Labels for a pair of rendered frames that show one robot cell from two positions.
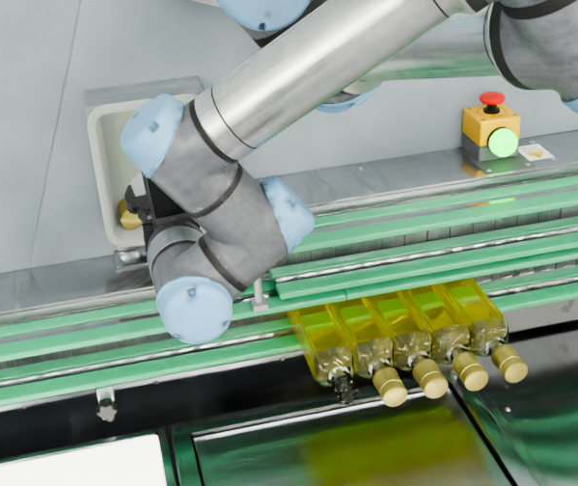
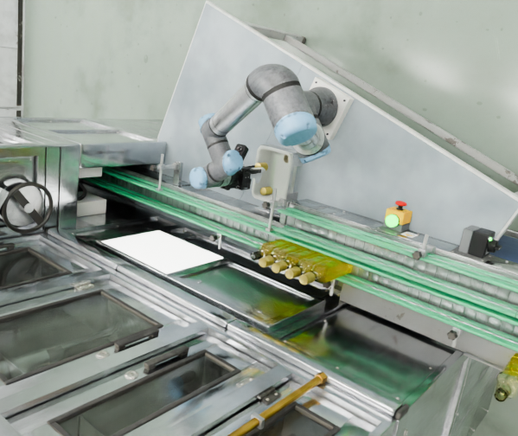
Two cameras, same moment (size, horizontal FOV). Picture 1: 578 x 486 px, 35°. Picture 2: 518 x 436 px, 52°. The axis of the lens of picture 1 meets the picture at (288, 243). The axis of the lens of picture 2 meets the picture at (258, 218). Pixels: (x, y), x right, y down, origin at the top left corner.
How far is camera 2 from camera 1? 141 cm
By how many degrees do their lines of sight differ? 46
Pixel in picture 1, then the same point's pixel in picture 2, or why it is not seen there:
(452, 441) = (284, 304)
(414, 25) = (243, 99)
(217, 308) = (199, 176)
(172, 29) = not seen: hidden behind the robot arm
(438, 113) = (385, 204)
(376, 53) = (237, 105)
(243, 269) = (212, 170)
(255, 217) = (218, 155)
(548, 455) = (310, 331)
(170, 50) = not seen: hidden behind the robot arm
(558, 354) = (375, 327)
